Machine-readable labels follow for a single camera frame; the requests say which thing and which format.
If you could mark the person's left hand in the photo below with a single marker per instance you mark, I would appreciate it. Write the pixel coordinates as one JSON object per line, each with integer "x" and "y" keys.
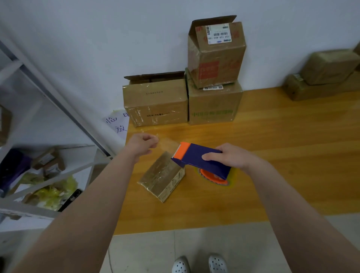
{"x": 140, "y": 145}

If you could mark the person's right hand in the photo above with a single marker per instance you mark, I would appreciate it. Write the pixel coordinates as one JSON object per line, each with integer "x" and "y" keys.
{"x": 230, "y": 156}

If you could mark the blue orange tape dispenser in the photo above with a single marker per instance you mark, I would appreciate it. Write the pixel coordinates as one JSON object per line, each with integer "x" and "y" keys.
{"x": 199, "y": 154}

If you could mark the small box with white label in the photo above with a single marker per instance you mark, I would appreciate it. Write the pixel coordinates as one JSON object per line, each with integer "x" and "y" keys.
{"x": 162, "y": 177}

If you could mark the stack of cardboard boxes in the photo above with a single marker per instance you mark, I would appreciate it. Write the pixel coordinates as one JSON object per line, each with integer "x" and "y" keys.
{"x": 154, "y": 101}

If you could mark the box barcode label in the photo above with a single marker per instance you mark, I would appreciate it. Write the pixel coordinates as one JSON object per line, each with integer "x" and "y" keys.
{"x": 315, "y": 89}

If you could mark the small open-flap cardboard box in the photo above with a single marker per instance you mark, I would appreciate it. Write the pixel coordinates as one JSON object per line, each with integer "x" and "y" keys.
{"x": 331, "y": 66}

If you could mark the person's left forearm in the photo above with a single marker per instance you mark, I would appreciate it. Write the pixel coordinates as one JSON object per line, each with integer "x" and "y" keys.
{"x": 73, "y": 225}

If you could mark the person's right forearm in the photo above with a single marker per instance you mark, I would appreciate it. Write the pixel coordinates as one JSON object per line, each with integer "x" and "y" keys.
{"x": 304, "y": 222}

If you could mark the wooden table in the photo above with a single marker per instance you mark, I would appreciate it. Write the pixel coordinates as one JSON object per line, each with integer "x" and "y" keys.
{"x": 304, "y": 146}

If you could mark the black mobile phone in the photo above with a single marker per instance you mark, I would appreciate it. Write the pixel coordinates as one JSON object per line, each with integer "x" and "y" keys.
{"x": 70, "y": 200}

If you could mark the small open carton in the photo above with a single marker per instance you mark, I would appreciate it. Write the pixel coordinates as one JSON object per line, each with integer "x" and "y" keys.
{"x": 48, "y": 162}

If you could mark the yellow plastic bag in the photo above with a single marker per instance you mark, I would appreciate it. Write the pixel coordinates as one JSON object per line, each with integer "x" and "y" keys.
{"x": 48, "y": 194}

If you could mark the grey metal shelf rack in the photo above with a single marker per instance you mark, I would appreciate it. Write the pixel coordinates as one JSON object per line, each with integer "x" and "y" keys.
{"x": 34, "y": 208}

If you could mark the dark blue bag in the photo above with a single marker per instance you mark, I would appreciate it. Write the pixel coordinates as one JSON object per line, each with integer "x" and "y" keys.
{"x": 12, "y": 167}

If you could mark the large worn shelf carton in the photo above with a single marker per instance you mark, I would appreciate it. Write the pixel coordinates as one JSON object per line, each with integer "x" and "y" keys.
{"x": 4, "y": 124}

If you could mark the white paper wall sign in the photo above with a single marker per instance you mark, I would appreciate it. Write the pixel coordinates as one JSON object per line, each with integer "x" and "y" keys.
{"x": 117, "y": 124}

